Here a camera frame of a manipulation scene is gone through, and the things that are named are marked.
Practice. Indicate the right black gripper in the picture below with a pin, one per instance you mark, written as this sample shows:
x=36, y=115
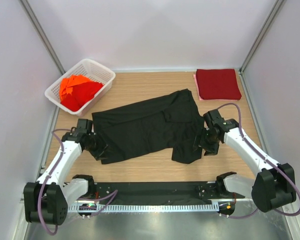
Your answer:
x=203, y=144

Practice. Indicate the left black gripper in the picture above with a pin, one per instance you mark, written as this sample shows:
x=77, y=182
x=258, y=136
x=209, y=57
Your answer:
x=99, y=154

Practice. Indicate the black t-shirt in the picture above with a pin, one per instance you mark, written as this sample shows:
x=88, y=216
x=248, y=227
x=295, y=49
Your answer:
x=137, y=129

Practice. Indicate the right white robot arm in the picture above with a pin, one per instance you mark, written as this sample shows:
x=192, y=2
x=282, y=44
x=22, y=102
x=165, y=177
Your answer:
x=231, y=134

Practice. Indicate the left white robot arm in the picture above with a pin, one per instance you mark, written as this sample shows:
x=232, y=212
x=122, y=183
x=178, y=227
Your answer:
x=47, y=199

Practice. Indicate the red t-shirt in basket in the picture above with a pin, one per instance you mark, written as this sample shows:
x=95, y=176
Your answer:
x=85, y=93

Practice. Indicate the folded dark red t-shirt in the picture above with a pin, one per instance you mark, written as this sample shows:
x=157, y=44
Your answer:
x=218, y=84

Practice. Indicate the orange t-shirt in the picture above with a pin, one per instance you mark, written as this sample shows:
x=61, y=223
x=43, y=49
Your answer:
x=69, y=85

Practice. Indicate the white plastic basket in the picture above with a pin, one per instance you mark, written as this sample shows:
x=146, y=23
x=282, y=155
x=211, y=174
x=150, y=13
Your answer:
x=90, y=69

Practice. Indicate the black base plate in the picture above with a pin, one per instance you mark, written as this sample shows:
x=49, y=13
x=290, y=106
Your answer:
x=162, y=193

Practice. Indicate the aluminium frame rail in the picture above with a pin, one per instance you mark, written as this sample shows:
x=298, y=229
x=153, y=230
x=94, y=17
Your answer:
x=83, y=188

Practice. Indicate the white slotted cable duct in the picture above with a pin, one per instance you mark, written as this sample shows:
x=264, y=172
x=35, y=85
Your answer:
x=85, y=208

